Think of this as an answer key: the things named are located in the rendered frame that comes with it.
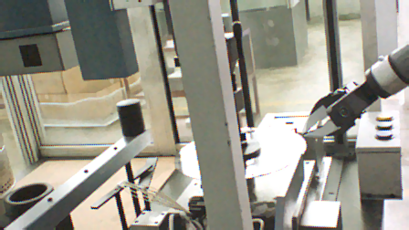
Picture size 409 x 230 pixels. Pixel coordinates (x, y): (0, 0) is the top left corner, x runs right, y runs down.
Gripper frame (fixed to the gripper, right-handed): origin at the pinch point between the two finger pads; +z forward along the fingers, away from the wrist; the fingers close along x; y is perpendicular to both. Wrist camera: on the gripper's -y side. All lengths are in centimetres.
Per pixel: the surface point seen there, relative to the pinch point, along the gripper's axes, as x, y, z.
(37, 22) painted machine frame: 55, -26, 22
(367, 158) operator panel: -16.0, 19.1, 0.8
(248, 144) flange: 5.4, 1.6, 15.7
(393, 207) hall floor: -74, 148, 66
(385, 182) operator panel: -24.0, 20.0, 1.5
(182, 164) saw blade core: 11.4, -10.2, 26.9
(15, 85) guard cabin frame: 77, 22, 101
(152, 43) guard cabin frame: 52, 35, 46
